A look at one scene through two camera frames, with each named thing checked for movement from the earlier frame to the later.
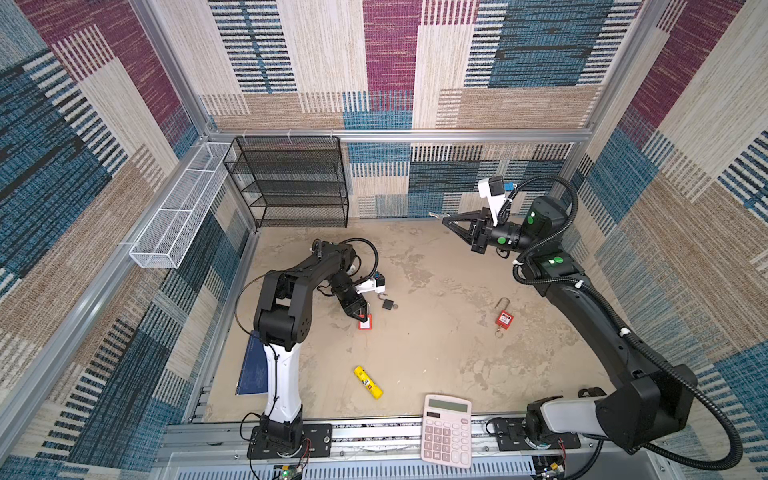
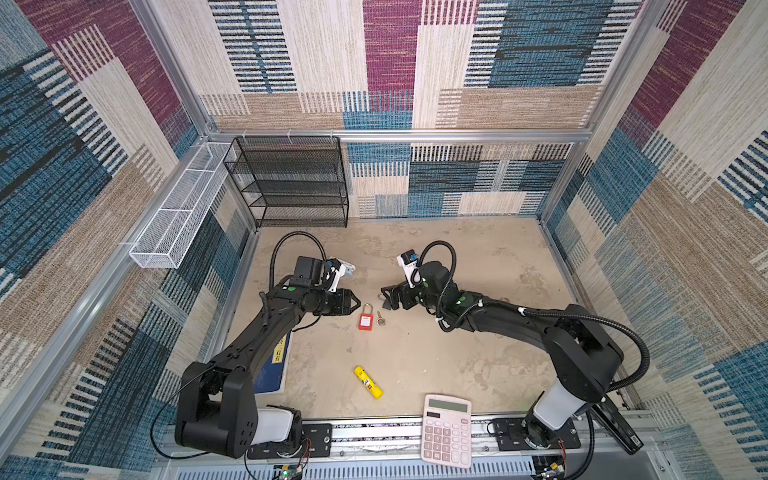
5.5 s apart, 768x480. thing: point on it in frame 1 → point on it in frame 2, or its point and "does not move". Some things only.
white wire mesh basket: x=167 y=236 does not move
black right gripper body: x=487 y=235 → x=408 y=293
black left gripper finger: x=362 y=314 → x=354 y=298
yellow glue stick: x=366 y=380 does not move
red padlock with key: x=367 y=325 does not move
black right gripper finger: x=466 y=235 → x=394 y=301
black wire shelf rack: x=291 y=180 does not move
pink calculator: x=446 y=431 does not move
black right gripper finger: x=463 y=217 → x=388 y=294
